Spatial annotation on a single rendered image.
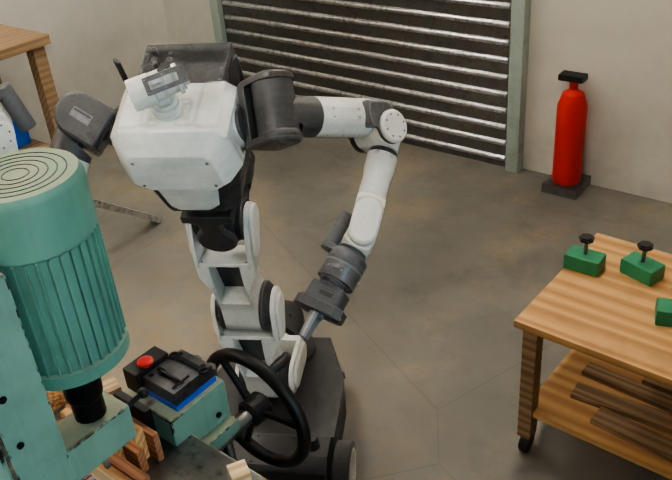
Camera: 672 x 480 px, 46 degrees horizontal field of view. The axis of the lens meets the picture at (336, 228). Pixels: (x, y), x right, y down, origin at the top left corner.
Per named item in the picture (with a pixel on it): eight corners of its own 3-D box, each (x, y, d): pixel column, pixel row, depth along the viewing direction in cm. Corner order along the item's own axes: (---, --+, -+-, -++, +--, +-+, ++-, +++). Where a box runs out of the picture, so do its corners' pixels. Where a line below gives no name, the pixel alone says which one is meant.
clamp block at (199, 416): (232, 415, 153) (225, 380, 149) (181, 459, 145) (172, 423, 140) (181, 386, 162) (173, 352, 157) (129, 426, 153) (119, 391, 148)
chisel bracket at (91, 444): (140, 442, 133) (129, 404, 129) (70, 497, 124) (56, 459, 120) (112, 424, 137) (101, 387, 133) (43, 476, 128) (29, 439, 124)
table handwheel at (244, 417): (207, 396, 179) (302, 481, 170) (138, 451, 166) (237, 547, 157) (222, 316, 160) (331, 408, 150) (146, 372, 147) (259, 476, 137)
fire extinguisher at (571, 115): (590, 184, 400) (602, 70, 369) (575, 200, 387) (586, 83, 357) (556, 176, 410) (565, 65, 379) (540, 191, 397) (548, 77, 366)
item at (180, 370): (216, 380, 149) (212, 357, 146) (173, 415, 142) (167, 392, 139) (170, 355, 156) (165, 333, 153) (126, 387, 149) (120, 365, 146)
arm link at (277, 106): (295, 91, 177) (242, 88, 168) (318, 78, 170) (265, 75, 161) (303, 142, 176) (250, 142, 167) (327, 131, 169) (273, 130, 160)
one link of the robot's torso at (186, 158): (159, 132, 206) (109, 29, 176) (287, 131, 200) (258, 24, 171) (133, 228, 190) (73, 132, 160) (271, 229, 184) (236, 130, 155)
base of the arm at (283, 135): (255, 89, 177) (226, 80, 167) (304, 74, 172) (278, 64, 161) (264, 155, 176) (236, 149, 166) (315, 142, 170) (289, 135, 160)
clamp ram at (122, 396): (184, 424, 147) (176, 388, 143) (154, 449, 142) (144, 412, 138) (153, 405, 152) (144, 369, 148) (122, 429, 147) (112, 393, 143)
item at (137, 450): (149, 468, 139) (143, 448, 137) (142, 474, 138) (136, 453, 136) (77, 420, 151) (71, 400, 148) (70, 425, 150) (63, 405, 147)
